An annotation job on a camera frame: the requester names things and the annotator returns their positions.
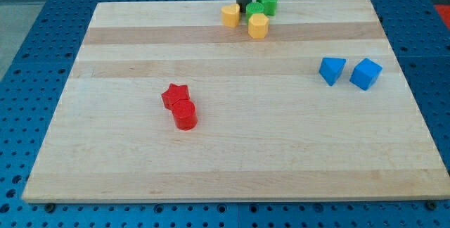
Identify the green star block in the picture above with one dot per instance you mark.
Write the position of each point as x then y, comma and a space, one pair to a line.
270, 6

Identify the green circle block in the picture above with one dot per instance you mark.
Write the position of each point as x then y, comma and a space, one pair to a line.
253, 8

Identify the red star block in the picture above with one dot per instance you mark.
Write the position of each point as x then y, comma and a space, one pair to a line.
173, 94

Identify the yellow heart block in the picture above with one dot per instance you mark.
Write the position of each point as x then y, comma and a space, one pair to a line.
230, 15

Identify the yellow hexagon block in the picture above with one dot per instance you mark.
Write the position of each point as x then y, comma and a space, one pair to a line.
258, 26

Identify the blue triangle block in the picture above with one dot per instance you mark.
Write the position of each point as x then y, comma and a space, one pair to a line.
331, 69

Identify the red cylinder block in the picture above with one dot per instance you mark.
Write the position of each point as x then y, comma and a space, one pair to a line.
184, 114

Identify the wooden board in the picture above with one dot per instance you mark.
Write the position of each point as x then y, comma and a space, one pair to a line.
269, 126

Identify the blue cube block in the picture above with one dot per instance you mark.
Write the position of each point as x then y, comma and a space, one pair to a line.
365, 74

